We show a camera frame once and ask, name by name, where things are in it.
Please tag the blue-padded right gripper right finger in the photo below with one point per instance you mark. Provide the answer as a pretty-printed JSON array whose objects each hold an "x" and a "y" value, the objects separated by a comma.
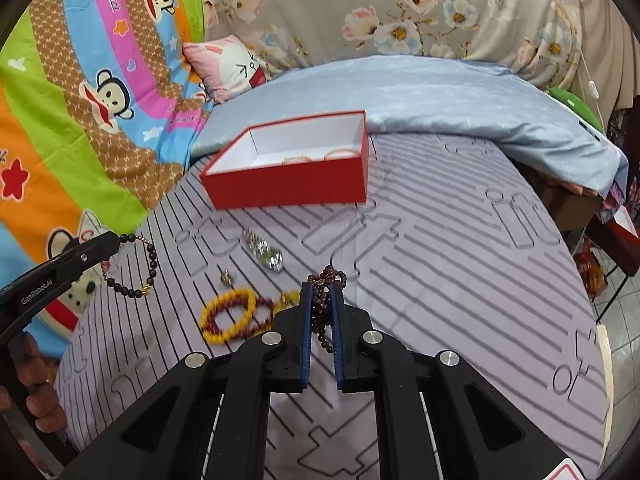
[{"x": 437, "y": 417}]

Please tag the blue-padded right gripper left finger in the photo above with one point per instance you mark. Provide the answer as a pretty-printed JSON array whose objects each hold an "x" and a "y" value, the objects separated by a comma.
[{"x": 206, "y": 418}]

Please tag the rose gold bangle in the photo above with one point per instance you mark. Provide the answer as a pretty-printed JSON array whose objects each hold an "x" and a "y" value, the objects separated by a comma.
[{"x": 340, "y": 153}]

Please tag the person's left hand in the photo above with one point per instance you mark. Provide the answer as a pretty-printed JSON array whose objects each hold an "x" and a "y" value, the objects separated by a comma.
[{"x": 42, "y": 401}]

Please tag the grey line-patterned bed sheet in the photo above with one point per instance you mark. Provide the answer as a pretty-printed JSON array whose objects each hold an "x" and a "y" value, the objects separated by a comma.
[{"x": 453, "y": 250}]

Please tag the colourful cartoon monkey quilt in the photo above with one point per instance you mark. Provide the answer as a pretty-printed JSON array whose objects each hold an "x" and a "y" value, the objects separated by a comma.
[{"x": 99, "y": 110}]

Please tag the red rectangular gift box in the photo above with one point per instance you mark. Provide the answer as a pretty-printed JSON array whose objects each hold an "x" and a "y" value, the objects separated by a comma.
[{"x": 281, "y": 164}]

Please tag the pink cartoon cushion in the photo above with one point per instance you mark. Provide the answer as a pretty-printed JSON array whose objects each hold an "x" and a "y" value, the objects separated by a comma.
[{"x": 226, "y": 67}]

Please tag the light blue quilt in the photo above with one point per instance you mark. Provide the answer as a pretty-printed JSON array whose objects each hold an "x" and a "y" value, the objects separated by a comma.
[{"x": 407, "y": 94}]

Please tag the green plush toy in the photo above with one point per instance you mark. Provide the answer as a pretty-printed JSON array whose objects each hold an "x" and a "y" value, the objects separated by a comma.
[{"x": 576, "y": 105}]

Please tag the grey floral pillow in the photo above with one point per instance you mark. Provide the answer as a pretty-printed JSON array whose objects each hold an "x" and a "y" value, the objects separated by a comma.
[{"x": 539, "y": 40}]

